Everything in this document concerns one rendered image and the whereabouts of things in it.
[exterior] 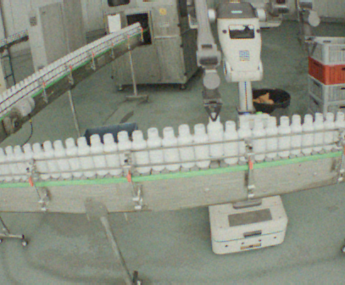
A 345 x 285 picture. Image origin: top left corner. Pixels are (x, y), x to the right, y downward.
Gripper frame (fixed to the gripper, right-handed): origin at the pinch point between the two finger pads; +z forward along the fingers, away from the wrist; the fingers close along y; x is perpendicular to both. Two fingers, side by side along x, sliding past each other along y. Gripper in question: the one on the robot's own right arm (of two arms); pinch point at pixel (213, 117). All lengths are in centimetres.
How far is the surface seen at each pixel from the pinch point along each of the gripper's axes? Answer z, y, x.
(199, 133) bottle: 4.6, 2.9, -5.8
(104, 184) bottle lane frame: 22, 5, -45
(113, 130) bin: 25, -57, -52
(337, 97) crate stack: 59, -176, 155
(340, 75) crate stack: 34, -176, 158
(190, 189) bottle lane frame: 27.2, 5.2, -11.2
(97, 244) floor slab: 117, -58, -86
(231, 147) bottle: 11.0, 3.7, 6.0
